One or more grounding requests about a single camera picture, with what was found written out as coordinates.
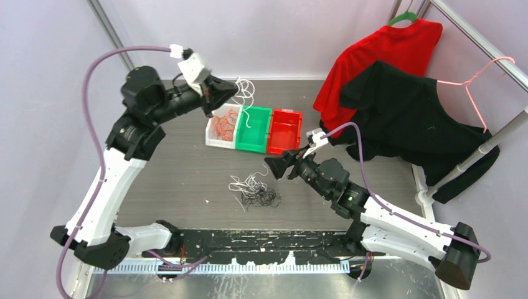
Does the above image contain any black t-shirt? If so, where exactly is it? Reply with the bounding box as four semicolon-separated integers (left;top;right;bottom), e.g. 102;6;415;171
329;61;492;187

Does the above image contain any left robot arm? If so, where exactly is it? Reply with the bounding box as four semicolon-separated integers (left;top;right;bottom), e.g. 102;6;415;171
50;66;239;270

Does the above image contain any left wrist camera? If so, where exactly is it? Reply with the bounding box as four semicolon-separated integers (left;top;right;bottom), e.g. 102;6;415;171
169;44;211;96

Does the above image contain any green plastic bin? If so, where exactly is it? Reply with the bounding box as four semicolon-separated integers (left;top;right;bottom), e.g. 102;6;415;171
235;105;273;153

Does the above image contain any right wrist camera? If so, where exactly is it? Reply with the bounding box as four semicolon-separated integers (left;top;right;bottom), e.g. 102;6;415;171
303;128;329;158

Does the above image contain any orange cable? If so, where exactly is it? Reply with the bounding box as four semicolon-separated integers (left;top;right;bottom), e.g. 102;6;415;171
211;108;240;142

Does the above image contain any cable bundle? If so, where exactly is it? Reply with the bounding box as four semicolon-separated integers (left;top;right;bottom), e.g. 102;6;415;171
228;164;283;212

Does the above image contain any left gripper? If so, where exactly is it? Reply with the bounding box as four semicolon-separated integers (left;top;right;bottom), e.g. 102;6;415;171
149;74;240;125

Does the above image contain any red plastic bin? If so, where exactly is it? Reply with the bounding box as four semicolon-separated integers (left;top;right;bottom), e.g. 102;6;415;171
266;109;302;155

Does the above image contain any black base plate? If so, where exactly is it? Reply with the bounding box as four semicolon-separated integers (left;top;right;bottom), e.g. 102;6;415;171
155;229;366;265

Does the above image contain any white cable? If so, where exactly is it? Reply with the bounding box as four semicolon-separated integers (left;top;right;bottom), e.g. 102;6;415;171
232;77;257;128

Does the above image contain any white plastic bin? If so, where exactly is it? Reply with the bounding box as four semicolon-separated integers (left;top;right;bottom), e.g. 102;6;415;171
205;103;243;150

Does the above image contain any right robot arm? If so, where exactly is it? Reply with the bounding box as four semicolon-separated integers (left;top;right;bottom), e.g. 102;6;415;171
264;149;482;290

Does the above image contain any pink hanger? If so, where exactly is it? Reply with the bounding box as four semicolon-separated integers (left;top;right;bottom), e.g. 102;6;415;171
436;56;516;134

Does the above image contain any metal clothes rack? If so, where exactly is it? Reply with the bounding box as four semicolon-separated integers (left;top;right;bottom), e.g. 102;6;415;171
413;1;527;203

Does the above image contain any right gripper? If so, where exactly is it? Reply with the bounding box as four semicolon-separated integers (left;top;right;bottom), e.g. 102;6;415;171
265;144;332;200

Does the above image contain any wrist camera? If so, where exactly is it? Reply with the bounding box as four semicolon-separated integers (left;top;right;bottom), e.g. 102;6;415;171
303;128;329;158
169;44;211;96

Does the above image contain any red t-shirt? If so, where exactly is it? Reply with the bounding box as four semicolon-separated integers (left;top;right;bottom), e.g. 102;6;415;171
313;19;443;131

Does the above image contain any green hanger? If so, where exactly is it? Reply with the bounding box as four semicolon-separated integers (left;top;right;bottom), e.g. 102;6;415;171
387;0;418;26

